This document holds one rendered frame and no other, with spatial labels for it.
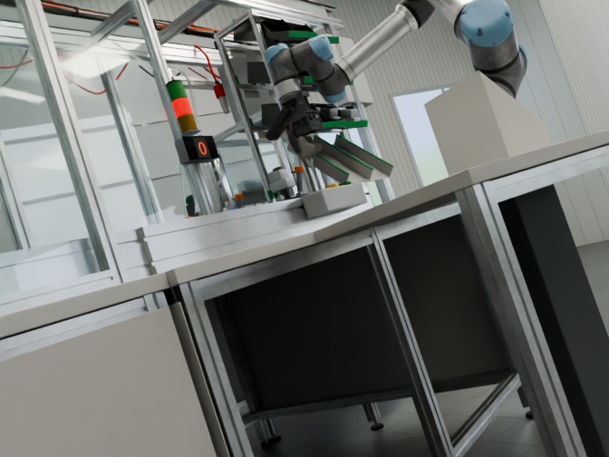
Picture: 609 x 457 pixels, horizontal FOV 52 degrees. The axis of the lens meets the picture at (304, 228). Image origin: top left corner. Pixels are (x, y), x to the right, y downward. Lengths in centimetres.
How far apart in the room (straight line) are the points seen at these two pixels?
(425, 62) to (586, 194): 228
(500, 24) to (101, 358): 113
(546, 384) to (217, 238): 70
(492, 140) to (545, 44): 601
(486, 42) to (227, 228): 75
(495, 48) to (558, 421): 87
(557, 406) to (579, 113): 626
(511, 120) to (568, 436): 70
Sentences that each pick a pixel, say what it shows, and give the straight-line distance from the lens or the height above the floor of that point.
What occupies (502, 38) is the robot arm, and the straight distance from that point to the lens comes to 161.
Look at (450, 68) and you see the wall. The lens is 749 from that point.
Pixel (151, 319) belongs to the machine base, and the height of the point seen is 79.
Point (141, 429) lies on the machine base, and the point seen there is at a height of 63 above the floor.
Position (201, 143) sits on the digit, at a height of 122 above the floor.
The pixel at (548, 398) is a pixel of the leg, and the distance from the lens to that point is 118.
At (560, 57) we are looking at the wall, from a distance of 742.
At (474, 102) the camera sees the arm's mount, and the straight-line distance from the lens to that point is 153.
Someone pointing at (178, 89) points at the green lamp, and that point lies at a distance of 187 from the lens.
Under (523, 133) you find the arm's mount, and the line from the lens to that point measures 154.
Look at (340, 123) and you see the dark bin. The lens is 211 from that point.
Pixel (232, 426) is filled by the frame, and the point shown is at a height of 56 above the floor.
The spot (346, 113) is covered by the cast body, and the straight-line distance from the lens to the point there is 223.
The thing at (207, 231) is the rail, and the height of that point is 92.
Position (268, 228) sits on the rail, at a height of 90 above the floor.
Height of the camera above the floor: 79
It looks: 3 degrees up
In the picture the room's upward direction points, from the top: 19 degrees counter-clockwise
